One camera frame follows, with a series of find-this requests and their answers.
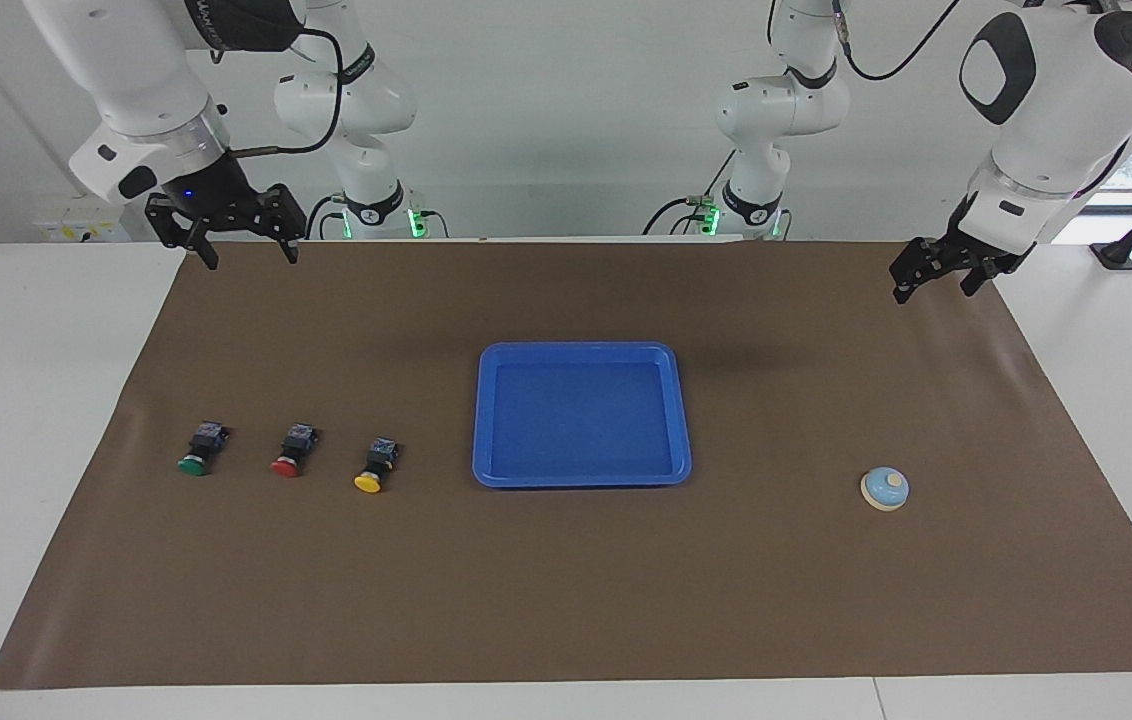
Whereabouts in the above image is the brown paper table mat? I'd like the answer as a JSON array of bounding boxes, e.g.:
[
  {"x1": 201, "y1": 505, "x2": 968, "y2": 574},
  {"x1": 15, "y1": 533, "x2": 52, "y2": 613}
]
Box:
[{"x1": 0, "y1": 240, "x2": 1132, "y2": 691}]

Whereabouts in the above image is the light blue desk bell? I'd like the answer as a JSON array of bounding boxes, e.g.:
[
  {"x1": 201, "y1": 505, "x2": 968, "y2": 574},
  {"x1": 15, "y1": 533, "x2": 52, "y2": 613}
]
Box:
[{"x1": 860, "y1": 467, "x2": 911, "y2": 513}]

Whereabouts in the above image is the white wall socket box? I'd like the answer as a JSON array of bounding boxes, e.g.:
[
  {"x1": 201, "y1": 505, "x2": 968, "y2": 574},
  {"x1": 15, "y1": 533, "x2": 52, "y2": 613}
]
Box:
[{"x1": 34, "y1": 195, "x2": 149, "y2": 244}]

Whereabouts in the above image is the yellow push button switch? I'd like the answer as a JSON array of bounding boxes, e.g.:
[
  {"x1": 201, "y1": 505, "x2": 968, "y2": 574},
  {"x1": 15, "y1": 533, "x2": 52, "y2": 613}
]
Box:
[{"x1": 354, "y1": 437, "x2": 402, "y2": 495}]

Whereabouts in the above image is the green push button switch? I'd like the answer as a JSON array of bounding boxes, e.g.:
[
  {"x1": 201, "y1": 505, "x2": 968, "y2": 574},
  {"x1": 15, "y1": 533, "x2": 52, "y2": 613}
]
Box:
[{"x1": 177, "y1": 421, "x2": 231, "y2": 478}]

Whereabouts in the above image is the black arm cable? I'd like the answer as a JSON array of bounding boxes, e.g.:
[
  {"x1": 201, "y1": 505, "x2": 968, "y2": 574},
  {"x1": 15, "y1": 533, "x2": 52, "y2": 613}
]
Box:
[
  {"x1": 831, "y1": 0, "x2": 962, "y2": 83},
  {"x1": 211, "y1": 25, "x2": 345, "y2": 159}
]

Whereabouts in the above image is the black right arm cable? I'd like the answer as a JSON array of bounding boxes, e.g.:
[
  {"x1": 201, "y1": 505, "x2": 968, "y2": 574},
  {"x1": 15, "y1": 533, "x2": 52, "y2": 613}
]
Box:
[{"x1": 211, "y1": 25, "x2": 345, "y2": 159}]

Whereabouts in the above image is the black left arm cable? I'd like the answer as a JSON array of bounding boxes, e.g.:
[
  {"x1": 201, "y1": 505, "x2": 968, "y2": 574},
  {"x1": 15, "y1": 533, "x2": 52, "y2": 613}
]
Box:
[{"x1": 831, "y1": 0, "x2": 962, "y2": 83}]

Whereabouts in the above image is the blue plastic tray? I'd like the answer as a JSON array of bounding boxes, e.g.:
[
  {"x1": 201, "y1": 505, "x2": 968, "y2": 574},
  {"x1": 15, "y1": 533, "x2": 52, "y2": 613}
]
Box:
[{"x1": 472, "y1": 341, "x2": 693, "y2": 489}]

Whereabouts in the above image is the red push button switch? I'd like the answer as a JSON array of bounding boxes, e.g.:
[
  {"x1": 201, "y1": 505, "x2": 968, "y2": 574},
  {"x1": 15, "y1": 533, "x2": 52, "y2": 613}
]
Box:
[{"x1": 271, "y1": 423, "x2": 320, "y2": 479}]

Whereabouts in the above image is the black base cable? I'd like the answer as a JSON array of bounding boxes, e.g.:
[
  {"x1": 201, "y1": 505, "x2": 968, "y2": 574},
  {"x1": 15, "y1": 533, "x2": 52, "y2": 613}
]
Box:
[
  {"x1": 303, "y1": 193, "x2": 349, "y2": 241},
  {"x1": 642, "y1": 150, "x2": 739, "y2": 237}
]

